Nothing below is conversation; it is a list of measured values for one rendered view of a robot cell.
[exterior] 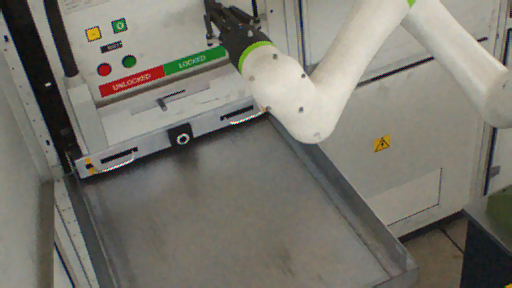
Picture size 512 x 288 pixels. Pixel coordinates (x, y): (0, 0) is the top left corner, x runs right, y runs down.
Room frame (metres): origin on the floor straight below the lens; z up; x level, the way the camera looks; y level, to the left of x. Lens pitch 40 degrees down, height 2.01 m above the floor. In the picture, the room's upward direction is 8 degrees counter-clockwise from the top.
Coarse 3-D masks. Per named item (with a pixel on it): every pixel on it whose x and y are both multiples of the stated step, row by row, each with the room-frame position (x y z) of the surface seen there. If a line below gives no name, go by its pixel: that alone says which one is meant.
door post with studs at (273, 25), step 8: (256, 0) 1.55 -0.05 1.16; (264, 0) 1.55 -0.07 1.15; (272, 0) 1.56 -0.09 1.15; (280, 0) 1.56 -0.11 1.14; (264, 8) 1.55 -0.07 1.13; (272, 8) 1.55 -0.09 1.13; (280, 8) 1.56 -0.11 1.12; (264, 16) 1.54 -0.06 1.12; (272, 16) 1.55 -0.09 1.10; (280, 16) 1.56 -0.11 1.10; (264, 24) 1.55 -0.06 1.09; (272, 24) 1.55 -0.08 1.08; (280, 24) 1.56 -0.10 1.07; (264, 32) 1.55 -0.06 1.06; (272, 32) 1.55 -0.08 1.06; (280, 32) 1.56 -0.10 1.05; (272, 40) 1.55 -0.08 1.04; (280, 40) 1.56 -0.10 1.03; (280, 48) 1.56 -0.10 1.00
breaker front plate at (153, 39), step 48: (144, 0) 1.41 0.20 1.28; (192, 0) 1.44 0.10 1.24; (240, 0) 1.48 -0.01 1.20; (48, 48) 1.33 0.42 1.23; (96, 48) 1.36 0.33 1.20; (144, 48) 1.40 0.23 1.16; (192, 48) 1.43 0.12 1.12; (96, 96) 1.35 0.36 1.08; (192, 96) 1.43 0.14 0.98; (240, 96) 1.47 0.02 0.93
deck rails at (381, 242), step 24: (288, 144) 1.35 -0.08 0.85; (312, 144) 1.28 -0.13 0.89; (312, 168) 1.25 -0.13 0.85; (336, 168) 1.17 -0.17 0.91; (96, 192) 1.27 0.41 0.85; (336, 192) 1.15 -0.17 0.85; (96, 216) 1.19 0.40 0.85; (360, 216) 1.07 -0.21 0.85; (96, 240) 1.11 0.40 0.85; (384, 240) 0.97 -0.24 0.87; (120, 264) 1.03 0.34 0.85; (384, 264) 0.92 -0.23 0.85
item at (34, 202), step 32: (0, 96) 1.30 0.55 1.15; (0, 128) 1.20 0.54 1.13; (32, 128) 1.34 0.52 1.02; (0, 160) 1.11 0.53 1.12; (32, 160) 1.33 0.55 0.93; (0, 192) 1.03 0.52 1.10; (32, 192) 1.22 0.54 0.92; (0, 224) 0.96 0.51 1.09; (32, 224) 1.13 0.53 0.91; (0, 256) 0.89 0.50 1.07; (32, 256) 1.04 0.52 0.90
